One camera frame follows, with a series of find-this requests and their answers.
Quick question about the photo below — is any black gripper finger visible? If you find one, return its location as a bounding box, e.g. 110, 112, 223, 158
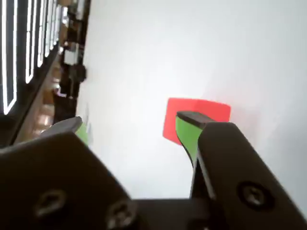
176, 111, 307, 230
0, 116, 139, 230

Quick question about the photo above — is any red lego block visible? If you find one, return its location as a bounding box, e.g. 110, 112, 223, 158
163, 97, 231, 147

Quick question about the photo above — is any black office chair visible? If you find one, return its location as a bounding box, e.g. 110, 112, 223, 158
68, 63, 87, 83

